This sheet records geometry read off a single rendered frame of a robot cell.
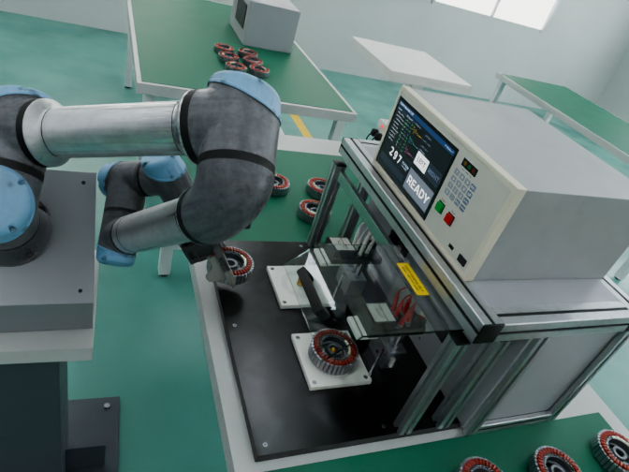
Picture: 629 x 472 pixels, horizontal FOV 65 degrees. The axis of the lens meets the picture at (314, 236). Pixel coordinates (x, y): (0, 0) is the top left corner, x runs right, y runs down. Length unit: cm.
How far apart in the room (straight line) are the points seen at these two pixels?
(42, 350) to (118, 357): 96
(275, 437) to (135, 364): 113
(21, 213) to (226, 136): 37
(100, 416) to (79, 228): 93
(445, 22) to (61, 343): 598
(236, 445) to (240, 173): 54
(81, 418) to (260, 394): 96
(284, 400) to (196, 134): 58
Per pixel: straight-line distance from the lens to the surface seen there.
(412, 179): 110
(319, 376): 111
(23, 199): 92
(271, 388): 108
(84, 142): 88
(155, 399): 197
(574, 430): 143
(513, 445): 128
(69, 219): 114
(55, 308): 112
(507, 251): 97
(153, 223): 86
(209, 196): 71
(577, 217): 103
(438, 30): 658
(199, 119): 75
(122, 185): 106
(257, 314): 121
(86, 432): 189
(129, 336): 215
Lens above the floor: 161
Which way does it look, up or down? 34 degrees down
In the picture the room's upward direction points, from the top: 19 degrees clockwise
